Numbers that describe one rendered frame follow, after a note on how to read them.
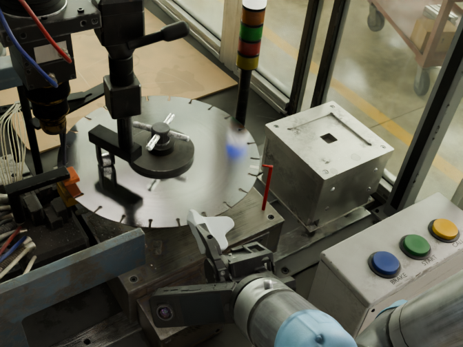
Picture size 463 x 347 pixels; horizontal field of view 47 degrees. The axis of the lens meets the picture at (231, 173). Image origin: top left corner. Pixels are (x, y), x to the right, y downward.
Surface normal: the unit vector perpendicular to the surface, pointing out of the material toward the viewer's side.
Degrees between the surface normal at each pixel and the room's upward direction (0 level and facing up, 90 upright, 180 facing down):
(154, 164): 5
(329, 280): 90
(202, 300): 63
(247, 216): 0
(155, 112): 0
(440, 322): 83
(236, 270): 58
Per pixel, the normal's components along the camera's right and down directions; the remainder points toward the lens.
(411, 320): -0.95, -0.22
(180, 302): -0.18, 0.25
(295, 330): -0.53, -0.75
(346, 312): -0.83, 0.33
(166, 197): 0.08, -0.73
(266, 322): -0.79, -0.47
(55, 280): 0.55, 0.60
